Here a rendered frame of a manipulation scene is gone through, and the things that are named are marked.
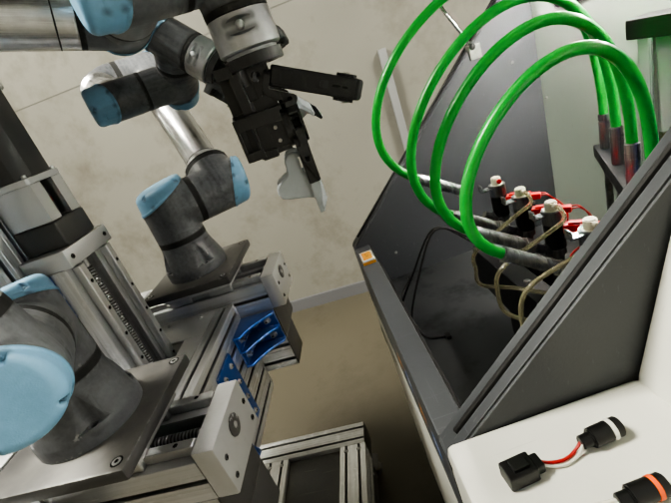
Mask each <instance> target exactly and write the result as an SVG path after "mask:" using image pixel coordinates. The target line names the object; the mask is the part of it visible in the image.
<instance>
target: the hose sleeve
mask: <svg viewBox="0 0 671 503"><path fill-rule="evenodd" d="M419 175H420V178H419V182H420V184H421V185H422V186H424V187H428V188H429V176H427V175H422V174H419ZM440 186H441V190H442V191H444V192H447V193H451V194H455V195H458V196H459V194H460V186H461V185H458V184H456V183H452V182H447V181H444V180H440Z"/></svg>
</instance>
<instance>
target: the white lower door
mask: <svg viewBox="0 0 671 503"><path fill-rule="evenodd" d="M376 313H377V312H376ZM377 316H378V319H379V322H380V324H379V325H380V328H381V331H382V334H383V336H384V339H385V342H386V343H387V344H388V347H389V350H390V353H391V356H392V359H393V361H394V364H395V367H396V370H397V373H398V376H399V378H400V381H401V384H402V387H403V390H404V393H405V395H406V398H407V401H408V404H409V407H410V410H411V412H412V415H413V418H414V421H415V424H416V427H417V429H418V432H419V435H420V441H421V444H422V446H423V449H424V452H425V454H426V455H427V458H428V461H429V463H430V466H431V469H432V471H433V474H434V476H435V479H436V481H437V484H438V486H439V489H440V492H441V494H442V497H443V499H444V502H445V503H458V502H457V499H456V497H455V495H454V492H453V490H452V487H451V485H450V483H449V480H448V478H447V476H446V473H445V471H444V469H443V466H442V464H441V462H440V459H439V457H438V454H437V452H436V450H435V447H434V445H433V443H432V440H431V438H430V436H429V433H428V431H427V429H426V426H425V424H424V421H423V419H422V417H421V414H420V412H419V410H418V407H417V405H416V403H415V400H414V398H413V395H412V393H411V391H410V388H409V386H408V384H407V381H406V379H405V377H404V374H403V372H402V370H401V367H400V365H399V362H398V360H397V358H396V355H395V353H394V351H393V348H392V346H391V344H390V341H389V339H388V337H387V334H386V332H385V329H384V327H383V325H382V322H381V320H380V318H379V315H378V313H377Z"/></svg>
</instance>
